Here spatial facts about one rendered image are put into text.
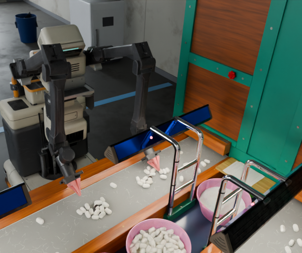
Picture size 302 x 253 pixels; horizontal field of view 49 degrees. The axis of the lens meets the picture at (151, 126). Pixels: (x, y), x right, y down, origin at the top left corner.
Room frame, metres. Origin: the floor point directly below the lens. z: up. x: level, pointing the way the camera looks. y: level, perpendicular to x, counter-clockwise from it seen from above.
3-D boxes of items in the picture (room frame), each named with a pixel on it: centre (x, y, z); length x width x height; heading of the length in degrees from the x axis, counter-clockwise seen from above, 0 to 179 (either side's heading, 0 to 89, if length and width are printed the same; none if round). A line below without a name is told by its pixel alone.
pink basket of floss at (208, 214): (1.21, -0.38, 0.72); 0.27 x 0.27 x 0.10
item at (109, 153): (1.29, -0.06, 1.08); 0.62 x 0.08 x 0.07; 135
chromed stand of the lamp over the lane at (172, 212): (1.23, -0.12, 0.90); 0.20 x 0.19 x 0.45; 135
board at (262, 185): (1.36, -0.54, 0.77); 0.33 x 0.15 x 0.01; 45
